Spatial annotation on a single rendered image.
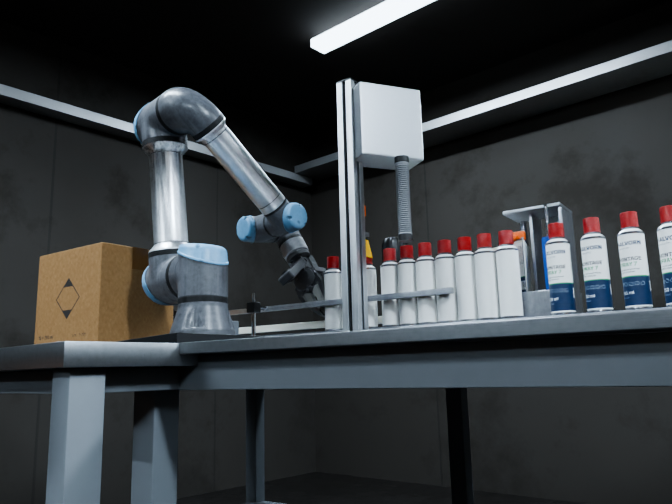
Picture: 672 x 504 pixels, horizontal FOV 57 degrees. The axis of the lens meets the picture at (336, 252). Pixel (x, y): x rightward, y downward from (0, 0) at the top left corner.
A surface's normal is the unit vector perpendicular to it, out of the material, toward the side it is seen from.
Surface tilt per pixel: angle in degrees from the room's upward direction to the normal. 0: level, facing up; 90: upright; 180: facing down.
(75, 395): 90
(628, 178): 90
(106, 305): 90
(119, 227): 90
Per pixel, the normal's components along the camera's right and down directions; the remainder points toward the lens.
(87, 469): 0.74, -0.15
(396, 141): 0.35, -0.18
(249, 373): -0.57, -0.14
